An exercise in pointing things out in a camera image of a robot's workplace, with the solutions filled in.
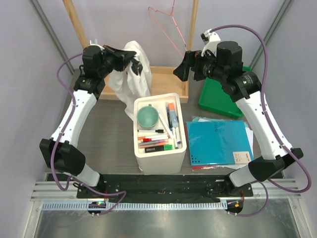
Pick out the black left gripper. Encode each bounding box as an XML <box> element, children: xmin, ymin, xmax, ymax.
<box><xmin>98</xmin><ymin>45</ymin><xmax>136</xmax><ymax>78</ymax></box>

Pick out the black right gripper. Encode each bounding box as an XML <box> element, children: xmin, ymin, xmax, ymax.
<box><xmin>173</xmin><ymin>48</ymin><xmax>227</xmax><ymax>83</ymax></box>

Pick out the white t shirt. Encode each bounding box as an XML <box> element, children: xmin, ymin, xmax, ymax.
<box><xmin>107</xmin><ymin>41</ymin><xmax>153</xmax><ymax>119</ymax></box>

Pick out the pink wire hanger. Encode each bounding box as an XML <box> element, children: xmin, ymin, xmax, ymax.
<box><xmin>147</xmin><ymin>0</ymin><xmax>187</xmax><ymax>57</ymax></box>

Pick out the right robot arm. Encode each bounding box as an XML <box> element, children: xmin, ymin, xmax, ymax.
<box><xmin>173</xmin><ymin>41</ymin><xmax>304</xmax><ymax>196</ymax></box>

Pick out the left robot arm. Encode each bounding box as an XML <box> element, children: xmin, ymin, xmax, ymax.
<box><xmin>39</xmin><ymin>45</ymin><xmax>137</xmax><ymax>198</ymax></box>

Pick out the green plastic tray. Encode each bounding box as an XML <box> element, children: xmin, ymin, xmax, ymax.
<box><xmin>198</xmin><ymin>78</ymin><xmax>243</xmax><ymax>119</ymax></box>

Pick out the wooden clothes rack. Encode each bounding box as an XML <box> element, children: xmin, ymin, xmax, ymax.
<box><xmin>61</xmin><ymin>0</ymin><xmax>200</xmax><ymax>104</ymax></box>

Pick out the green ceramic cup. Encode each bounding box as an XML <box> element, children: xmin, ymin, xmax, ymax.
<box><xmin>137</xmin><ymin>104</ymin><xmax>159</xmax><ymax>129</ymax></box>

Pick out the orange capped marker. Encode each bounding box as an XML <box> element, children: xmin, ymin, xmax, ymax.
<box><xmin>168</xmin><ymin>103</ymin><xmax>177</xmax><ymax>121</ymax></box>

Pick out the light blue eraser block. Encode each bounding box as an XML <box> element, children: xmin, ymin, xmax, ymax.
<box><xmin>170</xmin><ymin>110</ymin><xmax>179</xmax><ymax>128</ymax></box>

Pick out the long white marker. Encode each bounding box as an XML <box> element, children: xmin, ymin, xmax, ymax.
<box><xmin>158</xmin><ymin>113</ymin><xmax>174</xmax><ymax>139</ymax></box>

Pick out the green tipped white marker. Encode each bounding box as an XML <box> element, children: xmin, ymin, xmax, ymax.
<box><xmin>173</xmin><ymin>127</ymin><xmax>182</xmax><ymax>149</ymax></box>

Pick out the black tipped white marker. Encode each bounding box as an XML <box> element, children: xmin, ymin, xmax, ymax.
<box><xmin>137</xmin><ymin>129</ymin><xmax>164</xmax><ymax>134</ymax></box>

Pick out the blue notebook folder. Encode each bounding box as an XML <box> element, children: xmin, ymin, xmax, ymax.
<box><xmin>185</xmin><ymin>120</ymin><xmax>255</xmax><ymax>166</ymax></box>

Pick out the red capped marker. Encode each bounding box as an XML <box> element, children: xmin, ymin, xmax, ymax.
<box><xmin>138</xmin><ymin>134</ymin><xmax>169</xmax><ymax>142</ymax></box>

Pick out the purple pen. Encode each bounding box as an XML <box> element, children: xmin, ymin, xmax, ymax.
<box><xmin>138</xmin><ymin>139</ymin><xmax>169</xmax><ymax>146</ymax></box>

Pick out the white drawer organizer box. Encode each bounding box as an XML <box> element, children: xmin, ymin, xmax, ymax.
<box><xmin>133</xmin><ymin>93</ymin><xmax>187</xmax><ymax>175</ymax></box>

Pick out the green capped black marker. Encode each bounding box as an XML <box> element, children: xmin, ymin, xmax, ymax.
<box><xmin>145</xmin><ymin>144</ymin><xmax>173</xmax><ymax>153</ymax></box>

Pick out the red plastic folder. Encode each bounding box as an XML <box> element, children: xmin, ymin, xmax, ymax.
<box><xmin>192</xmin><ymin>165</ymin><xmax>236</xmax><ymax>171</ymax></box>

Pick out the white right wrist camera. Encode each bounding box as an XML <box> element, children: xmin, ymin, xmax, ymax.
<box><xmin>201</xmin><ymin>29</ymin><xmax>221</xmax><ymax>57</ymax></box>

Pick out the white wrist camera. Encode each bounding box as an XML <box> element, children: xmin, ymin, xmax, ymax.
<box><xmin>201</xmin><ymin>29</ymin><xmax>221</xmax><ymax>57</ymax></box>
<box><xmin>89</xmin><ymin>38</ymin><xmax>105</xmax><ymax>50</ymax></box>

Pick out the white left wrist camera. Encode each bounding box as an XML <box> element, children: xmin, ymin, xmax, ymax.
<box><xmin>89</xmin><ymin>38</ymin><xmax>105</xmax><ymax>50</ymax></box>

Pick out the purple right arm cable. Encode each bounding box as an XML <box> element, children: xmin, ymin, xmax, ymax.
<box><xmin>210</xmin><ymin>24</ymin><xmax>312</xmax><ymax>218</ymax></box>

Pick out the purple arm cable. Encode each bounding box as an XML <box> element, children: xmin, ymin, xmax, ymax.
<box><xmin>50</xmin><ymin>53</ymin><xmax>127</xmax><ymax>216</ymax></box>
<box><xmin>210</xmin><ymin>24</ymin><xmax>312</xmax><ymax>218</ymax></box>

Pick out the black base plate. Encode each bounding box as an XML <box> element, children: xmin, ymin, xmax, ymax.
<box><xmin>46</xmin><ymin>171</ymin><xmax>284</xmax><ymax>200</ymax></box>

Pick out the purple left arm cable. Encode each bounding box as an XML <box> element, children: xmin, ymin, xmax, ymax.
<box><xmin>50</xmin><ymin>53</ymin><xmax>127</xmax><ymax>216</ymax></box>

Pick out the white slotted cable duct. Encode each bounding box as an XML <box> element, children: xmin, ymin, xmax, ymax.
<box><xmin>42</xmin><ymin>200</ymin><xmax>227</xmax><ymax>211</ymax></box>

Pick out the aluminium frame rail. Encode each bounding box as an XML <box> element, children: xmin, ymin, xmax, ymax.
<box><xmin>31</xmin><ymin>173</ymin><xmax>304</xmax><ymax>200</ymax></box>

